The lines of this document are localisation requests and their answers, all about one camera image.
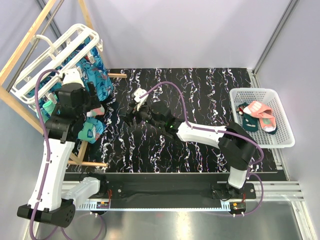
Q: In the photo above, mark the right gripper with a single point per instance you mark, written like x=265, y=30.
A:
x=129, y=116

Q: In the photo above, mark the coral pink sock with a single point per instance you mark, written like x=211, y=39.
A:
x=100, y=111
x=258, y=110

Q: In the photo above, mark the mint green sock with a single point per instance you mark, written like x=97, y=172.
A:
x=46, y=108
x=92, y=130

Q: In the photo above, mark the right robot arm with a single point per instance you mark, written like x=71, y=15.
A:
x=233, y=142

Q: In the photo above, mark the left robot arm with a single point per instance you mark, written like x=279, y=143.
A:
x=48, y=204

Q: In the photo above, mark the white plastic clip hanger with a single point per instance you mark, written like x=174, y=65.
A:
x=54, y=56

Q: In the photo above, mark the blue sea-print sock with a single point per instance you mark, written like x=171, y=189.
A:
x=91, y=72

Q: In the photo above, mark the white plastic basket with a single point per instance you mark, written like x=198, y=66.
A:
x=274, y=133

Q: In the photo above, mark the metal hanging rod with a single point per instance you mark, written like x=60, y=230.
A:
x=51, y=23

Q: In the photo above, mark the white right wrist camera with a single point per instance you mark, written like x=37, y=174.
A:
x=139, y=98

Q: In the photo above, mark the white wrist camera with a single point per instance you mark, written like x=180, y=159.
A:
x=71, y=75
x=139, y=98

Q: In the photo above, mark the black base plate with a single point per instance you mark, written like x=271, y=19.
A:
x=166, y=187

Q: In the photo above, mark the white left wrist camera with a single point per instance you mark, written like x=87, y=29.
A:
x=71, y=75

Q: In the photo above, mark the white cable duct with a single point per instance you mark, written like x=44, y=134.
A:
x=119, y=205

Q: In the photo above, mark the wooden drying rack frame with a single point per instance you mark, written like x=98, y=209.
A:
x=16, y=106

